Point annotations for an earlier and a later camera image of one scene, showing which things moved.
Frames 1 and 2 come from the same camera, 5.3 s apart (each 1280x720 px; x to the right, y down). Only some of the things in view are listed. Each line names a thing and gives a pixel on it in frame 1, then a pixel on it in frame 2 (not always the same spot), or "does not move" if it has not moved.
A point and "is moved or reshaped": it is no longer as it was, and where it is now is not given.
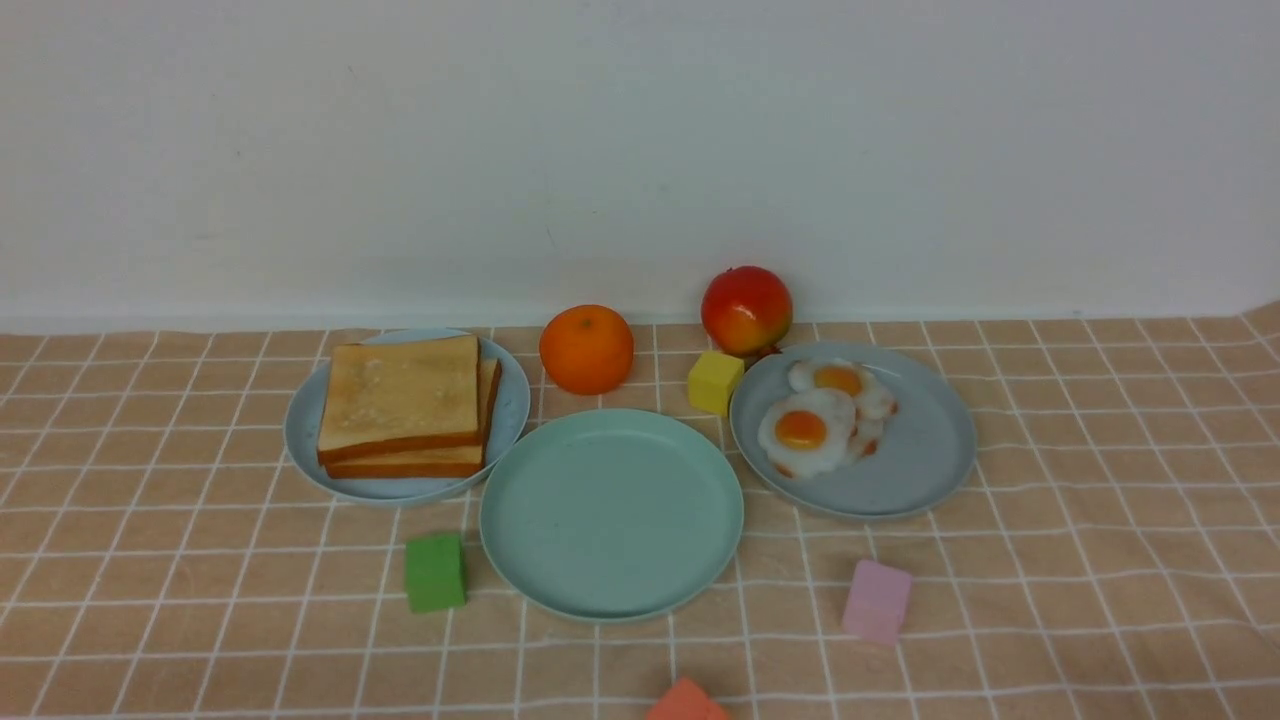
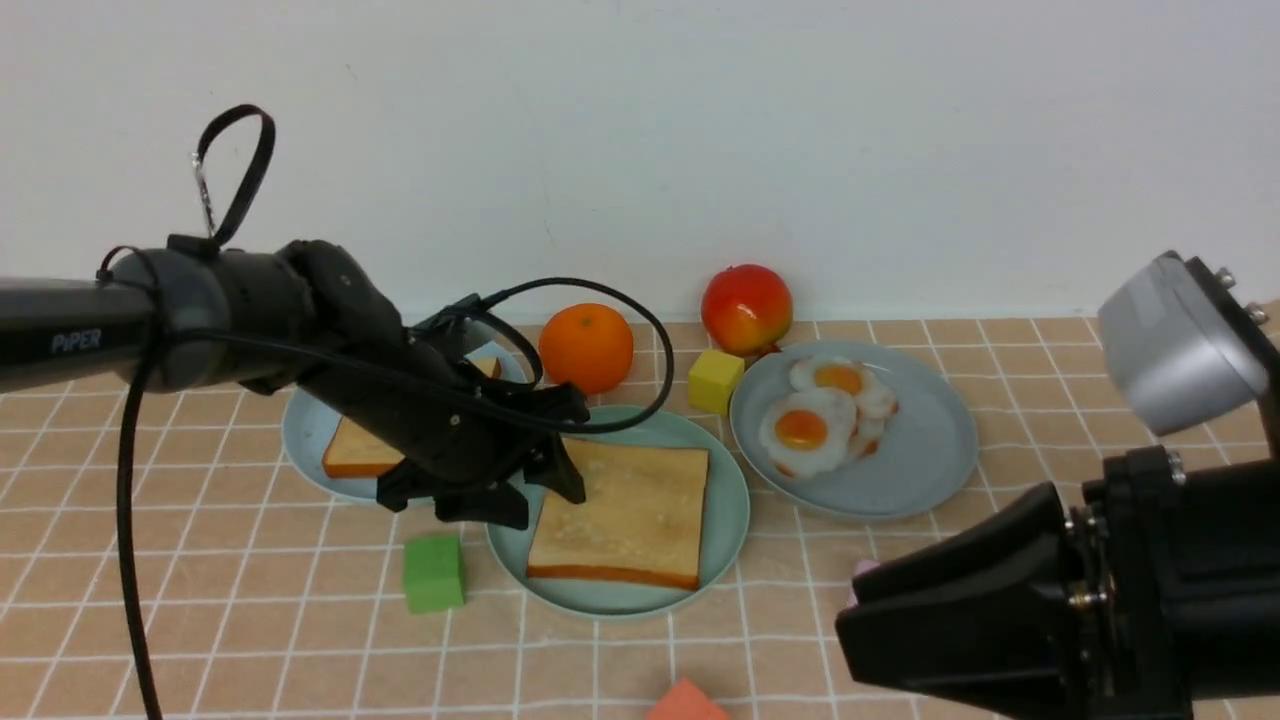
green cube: (435, 573) does not move
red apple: (747, 311) does not move
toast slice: (391, 396) is moved or reshaped
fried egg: (807, 434) does not move
